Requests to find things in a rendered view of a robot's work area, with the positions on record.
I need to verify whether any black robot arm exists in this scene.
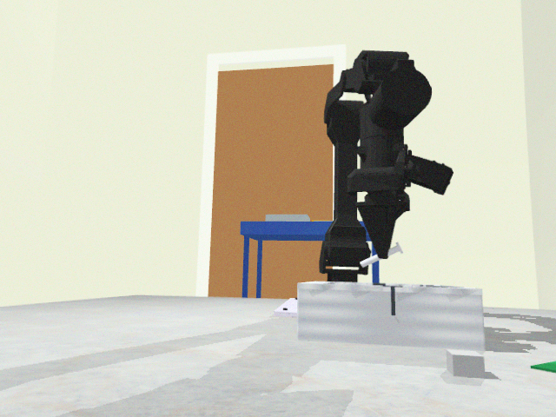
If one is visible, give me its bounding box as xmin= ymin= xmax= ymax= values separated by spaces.
xmin=319 ymin=50 xmax=453 ymax=282

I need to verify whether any silver metal pin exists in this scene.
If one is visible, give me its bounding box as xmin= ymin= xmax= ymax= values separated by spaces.
xmin=360 ymin=242 xmax=404 ymax=267

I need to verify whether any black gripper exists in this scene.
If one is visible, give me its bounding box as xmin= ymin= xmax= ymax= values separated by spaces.
xmin=347 ymin=136 xmax=410 ymax=259

